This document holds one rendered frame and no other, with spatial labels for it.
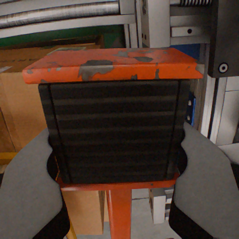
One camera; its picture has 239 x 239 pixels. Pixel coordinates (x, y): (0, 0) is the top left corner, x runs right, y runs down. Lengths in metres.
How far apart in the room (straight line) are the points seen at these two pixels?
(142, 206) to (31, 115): 2.03
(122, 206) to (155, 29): 0.25
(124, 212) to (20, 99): 0.32
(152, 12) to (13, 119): 0.35
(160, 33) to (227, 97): 0.22
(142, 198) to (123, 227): 2.00
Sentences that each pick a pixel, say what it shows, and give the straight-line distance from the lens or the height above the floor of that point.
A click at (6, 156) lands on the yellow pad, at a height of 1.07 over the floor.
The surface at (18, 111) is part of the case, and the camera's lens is 0.44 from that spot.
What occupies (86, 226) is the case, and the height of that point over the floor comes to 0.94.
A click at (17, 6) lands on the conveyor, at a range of 0.90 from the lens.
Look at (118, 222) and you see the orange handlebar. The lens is 0.19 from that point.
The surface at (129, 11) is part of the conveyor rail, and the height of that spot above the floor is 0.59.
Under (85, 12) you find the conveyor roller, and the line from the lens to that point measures 0.75.
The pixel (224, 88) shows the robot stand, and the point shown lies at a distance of 0.43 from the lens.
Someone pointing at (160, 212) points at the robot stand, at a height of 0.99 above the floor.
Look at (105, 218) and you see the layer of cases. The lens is 1.45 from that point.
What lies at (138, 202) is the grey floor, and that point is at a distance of 2.25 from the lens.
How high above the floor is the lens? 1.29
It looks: 61 degrees down
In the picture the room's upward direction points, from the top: 176 degrees clockwise
